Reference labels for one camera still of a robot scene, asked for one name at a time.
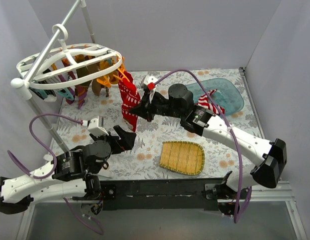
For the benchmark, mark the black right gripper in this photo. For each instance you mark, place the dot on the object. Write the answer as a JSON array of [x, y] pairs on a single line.
[[148, 107]]

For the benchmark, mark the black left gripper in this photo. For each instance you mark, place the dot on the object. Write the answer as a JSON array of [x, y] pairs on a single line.
[[117, 141]]

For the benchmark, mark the red white patterned sock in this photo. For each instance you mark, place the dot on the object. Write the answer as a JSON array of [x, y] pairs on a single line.
[[130, 97]]

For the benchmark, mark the mustard yellow sock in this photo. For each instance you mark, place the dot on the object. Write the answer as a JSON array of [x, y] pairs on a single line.
[[109, 79]]

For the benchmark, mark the red white striped sock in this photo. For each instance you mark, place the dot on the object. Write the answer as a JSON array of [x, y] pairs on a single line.
[[205, 102]]

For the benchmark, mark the white round clip hanger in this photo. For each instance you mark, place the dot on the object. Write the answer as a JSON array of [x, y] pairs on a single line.
[[61, 60]]

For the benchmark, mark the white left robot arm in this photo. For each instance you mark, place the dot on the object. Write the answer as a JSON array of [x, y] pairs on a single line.
[[71, 174]]

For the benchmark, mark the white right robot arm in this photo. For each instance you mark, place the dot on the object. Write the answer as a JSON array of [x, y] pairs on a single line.
[[268, 158]]

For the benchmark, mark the purple striped sock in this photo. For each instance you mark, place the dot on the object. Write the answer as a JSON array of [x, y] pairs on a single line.
[[81, 93]]

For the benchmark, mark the woven bamboo tray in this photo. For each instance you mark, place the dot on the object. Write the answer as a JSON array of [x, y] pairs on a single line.
[[183, 157]]

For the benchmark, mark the black white striped sock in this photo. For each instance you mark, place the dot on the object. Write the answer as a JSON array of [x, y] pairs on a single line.
[[47, 95]]

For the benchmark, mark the blue transparent plastic basin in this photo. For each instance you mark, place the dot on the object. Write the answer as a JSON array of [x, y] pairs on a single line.
[[223, 93]]

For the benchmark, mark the white drying rack stand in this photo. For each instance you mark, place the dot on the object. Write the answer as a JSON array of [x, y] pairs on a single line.
[[26, 94]]

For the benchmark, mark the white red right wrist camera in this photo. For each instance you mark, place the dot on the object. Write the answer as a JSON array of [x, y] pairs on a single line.
[[148, 86]]

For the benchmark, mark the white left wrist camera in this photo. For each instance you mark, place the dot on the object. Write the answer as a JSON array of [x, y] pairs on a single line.
[[95, 127]]

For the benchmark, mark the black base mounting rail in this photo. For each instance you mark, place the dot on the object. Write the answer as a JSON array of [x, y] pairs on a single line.
[[192, 193]]

